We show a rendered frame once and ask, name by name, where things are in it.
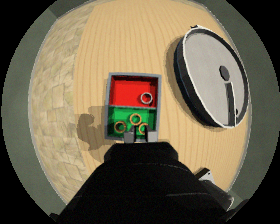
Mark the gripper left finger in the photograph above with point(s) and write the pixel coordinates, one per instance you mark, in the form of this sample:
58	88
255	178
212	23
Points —
130	136

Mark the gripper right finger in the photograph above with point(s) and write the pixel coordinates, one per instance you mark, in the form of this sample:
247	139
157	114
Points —
150	135

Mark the grey round turntable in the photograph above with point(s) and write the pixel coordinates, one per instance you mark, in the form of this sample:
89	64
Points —
210	60

